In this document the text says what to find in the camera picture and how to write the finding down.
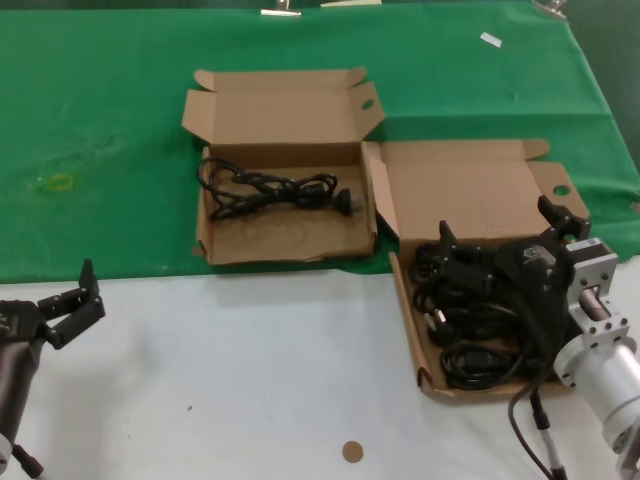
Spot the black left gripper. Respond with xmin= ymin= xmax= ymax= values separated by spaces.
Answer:
xmin=0 ymin=258 xmax=106 ymax=350

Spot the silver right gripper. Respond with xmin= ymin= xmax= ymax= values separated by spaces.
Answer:
xmin=438 ymin=195 xmax=639 ymax=354

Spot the torn-edge open cardboard box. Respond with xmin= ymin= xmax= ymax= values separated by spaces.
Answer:
xmin=180 ymin=66 xmax=385 ymax=265

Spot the green table cloth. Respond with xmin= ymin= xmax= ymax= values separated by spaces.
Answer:
xmin=0 ymin=2 xmax=640 ymax=285

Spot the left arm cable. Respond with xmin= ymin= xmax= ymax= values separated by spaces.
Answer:
xmin=10 ymin=442 xmax=49 ymax=480

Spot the black camera cable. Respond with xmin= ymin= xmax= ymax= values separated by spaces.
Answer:
xmin=506 ymin=370 xmax=557 ymax=477

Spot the cable with silver connector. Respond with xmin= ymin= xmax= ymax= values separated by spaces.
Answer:
xmin=528 ymin=389 xmax=569 ymax=480

